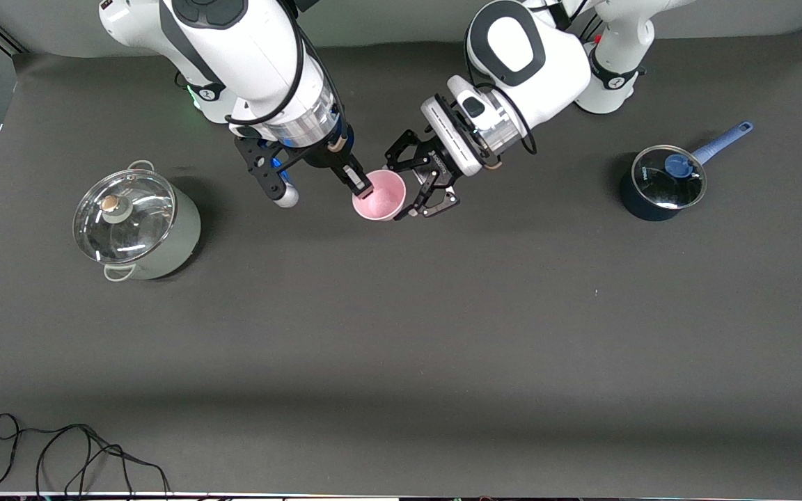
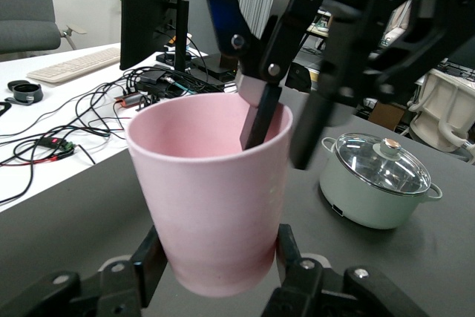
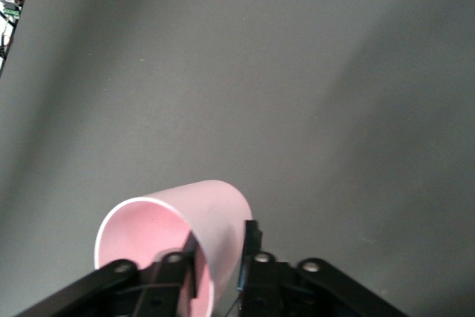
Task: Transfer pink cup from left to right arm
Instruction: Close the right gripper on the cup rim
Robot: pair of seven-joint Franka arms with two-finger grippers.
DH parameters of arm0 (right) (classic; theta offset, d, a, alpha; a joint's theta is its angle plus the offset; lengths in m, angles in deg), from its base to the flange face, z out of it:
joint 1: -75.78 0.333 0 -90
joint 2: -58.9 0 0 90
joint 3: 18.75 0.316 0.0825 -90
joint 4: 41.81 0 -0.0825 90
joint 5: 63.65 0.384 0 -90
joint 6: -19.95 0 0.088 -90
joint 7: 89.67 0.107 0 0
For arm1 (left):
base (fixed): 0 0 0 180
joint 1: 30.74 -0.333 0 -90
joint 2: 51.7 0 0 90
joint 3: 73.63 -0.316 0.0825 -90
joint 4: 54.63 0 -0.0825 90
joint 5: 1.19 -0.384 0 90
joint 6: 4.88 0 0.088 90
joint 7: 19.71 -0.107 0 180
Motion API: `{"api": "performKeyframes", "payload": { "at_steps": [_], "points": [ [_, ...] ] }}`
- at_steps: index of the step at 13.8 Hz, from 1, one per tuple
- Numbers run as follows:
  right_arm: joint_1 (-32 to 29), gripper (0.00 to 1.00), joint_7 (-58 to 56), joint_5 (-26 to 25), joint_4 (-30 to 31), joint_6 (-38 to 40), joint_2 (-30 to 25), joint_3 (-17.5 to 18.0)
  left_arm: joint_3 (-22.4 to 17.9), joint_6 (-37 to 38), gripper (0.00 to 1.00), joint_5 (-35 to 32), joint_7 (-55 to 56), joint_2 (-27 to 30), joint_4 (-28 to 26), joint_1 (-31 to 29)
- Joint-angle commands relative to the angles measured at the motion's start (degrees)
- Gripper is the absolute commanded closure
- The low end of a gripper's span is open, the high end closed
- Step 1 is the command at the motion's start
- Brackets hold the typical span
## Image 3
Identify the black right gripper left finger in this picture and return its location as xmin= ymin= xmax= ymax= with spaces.
xmin=16 ymin=233 xmax=198 ymax=317

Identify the dark grey table mat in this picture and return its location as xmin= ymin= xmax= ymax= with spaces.
xmin=0 ymin=0 xmax=475 ymax=317

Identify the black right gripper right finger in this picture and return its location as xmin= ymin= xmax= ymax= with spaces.
xmin=237 ymin=220 xmax=409 ymax=317

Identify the green terminal connector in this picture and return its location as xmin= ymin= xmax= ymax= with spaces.
xmin=2 ymin=6 xmax=22 ymax=22

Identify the pink plastic cup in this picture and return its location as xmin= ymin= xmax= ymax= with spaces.
xmin=94 ymin=178 xmax=254 ymax=317

